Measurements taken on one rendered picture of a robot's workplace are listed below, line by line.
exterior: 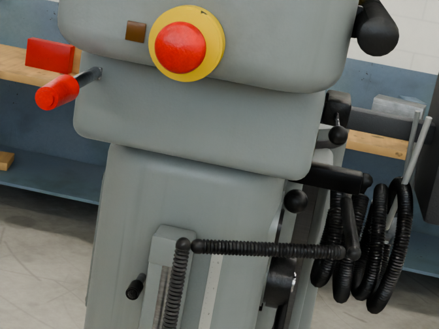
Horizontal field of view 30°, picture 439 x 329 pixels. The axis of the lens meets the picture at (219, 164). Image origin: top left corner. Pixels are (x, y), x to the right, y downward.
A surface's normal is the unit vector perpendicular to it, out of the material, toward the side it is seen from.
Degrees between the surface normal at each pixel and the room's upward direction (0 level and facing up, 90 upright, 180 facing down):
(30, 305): 0
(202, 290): 90
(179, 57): 94
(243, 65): 99
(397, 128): 90
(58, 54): 90
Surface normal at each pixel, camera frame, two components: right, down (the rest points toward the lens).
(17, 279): 0.17, -0.95
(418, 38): -0.14, 0.26
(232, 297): 0.33, 0.33
